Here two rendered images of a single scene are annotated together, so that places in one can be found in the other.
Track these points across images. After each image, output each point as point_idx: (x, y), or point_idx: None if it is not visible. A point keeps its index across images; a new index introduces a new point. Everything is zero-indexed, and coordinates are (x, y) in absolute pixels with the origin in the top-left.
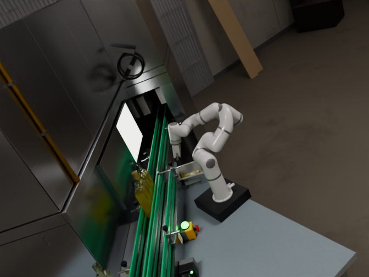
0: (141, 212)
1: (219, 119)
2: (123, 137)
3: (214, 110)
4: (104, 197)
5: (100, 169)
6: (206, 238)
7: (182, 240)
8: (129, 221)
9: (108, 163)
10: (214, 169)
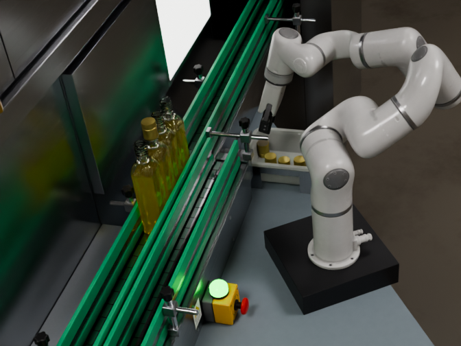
0: (132, 218)
1: (405, 82)
2: (161, 12)
3: (403, 48)
4: (57, 156)
5: (69, 87)
6: (255, 338)
7: (199, 318)
8: (100, 220)
9: (97, 75)
10: (340, 195)
